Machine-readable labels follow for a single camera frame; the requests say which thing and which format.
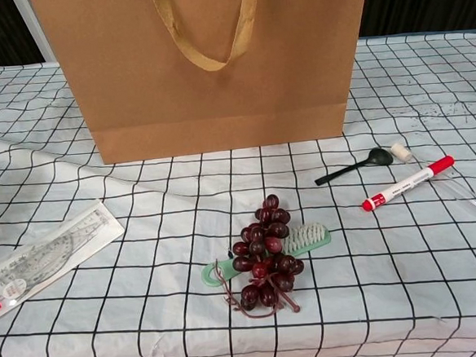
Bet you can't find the dark red grape bunch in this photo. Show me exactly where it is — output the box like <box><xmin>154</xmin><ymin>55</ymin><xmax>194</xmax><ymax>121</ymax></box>
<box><xmin>210</xmin><ymin>192</ymin><xmax>310</xmax><ymax>322</ymax></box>

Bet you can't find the brown paper bag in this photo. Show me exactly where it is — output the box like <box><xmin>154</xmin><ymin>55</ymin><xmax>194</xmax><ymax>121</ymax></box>
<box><xmin>29</xmin><ymin>0</ymin><xmax>382</xmax><ymax>170</ymax></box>

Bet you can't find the mint green plastic brush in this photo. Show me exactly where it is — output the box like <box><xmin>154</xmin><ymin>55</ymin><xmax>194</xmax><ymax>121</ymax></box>
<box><xmin>198</xmin><ymin>220</ymin><xmax>335</xmax><ymax>289</ymax></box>

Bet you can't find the small black plastic spoon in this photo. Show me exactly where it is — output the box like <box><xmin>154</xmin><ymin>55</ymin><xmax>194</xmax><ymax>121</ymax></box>
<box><xmin>312</xmin><ymin>146</ymin><xmax>397</xmax><ymax>187</ymax></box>

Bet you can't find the red and white marker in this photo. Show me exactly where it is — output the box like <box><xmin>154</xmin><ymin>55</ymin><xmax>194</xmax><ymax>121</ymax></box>
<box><xmin>358</xmin><ymin>154</ymin><xmax>458</xmax><ymax>212</ymax></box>

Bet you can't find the white black checkered tablecloth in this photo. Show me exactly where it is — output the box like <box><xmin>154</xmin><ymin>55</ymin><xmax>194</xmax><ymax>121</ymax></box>
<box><xmin>0</xmin><ymin>27</ymin><xmax>476</xmax><ymax>357</ymax></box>

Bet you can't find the ruler set in clear package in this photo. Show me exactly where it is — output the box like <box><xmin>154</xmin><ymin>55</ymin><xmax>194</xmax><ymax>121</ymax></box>
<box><xmin>0</xmin><ymin>196</ymin><xmax>132</xmax><ymax>326</ymax></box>

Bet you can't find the white partition frame post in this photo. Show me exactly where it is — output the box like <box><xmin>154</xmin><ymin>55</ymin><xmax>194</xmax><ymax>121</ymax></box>
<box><xmin>15</xmin><ymin>0</ymin><xmax>55</xmax><ymax>64</ymax></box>

